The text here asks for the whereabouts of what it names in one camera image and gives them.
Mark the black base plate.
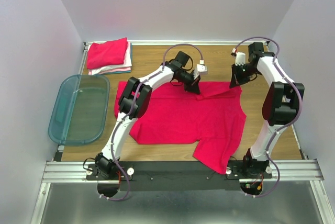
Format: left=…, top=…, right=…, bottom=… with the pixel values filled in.
left=84, top=160, right=272, bottom=196

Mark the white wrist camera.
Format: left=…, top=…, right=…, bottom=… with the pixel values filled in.
left=193, top=64, right=208, bottom=79
left=231, top=52, right=246, bottom=66

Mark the purple cable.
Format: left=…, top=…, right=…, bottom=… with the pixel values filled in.
left=107, top=43, right=205, bottom=172
left=231, top=36, right=304, bottom=156

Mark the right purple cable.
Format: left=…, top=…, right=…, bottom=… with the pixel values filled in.
left=231, top=36, right=304, bottom=156

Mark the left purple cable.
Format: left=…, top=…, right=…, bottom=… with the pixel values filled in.
left=107, top=43, right=205, bottom=172

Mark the aluminium frame rail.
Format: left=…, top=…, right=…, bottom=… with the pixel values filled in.
left=42, top=160, right=324, bottom=183

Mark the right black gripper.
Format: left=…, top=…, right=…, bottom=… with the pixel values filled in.
left=229, top=63, right=259, bottom=88

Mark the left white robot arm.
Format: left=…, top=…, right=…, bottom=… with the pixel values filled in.
left=95, top=51, right=207, bottom=180

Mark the metal lower shelf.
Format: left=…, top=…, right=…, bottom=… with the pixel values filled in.
left=32, top=182, right=323, bottom=223

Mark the teal plastic bin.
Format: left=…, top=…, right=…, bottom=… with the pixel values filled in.
left=48, top=74, right=110, bottom=146

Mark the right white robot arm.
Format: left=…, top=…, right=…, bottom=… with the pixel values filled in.
left=230, top=42, right=305, bottom=178

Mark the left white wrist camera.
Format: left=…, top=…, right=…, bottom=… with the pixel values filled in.
left=193, top=64, right=208, bottom=79

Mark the folded white t-shirt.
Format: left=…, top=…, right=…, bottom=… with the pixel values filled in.
left=88, top=41, right=132, bottom=75

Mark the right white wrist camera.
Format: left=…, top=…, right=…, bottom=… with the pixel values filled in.
left=231, top=52, right=246, bottom=66

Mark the folded pink t-shirt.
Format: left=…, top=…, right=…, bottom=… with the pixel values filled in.
left=88, top=68, right=131, bottom=75

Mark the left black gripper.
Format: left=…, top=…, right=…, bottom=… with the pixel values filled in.
left=177, top=70, right=200, bottom=95

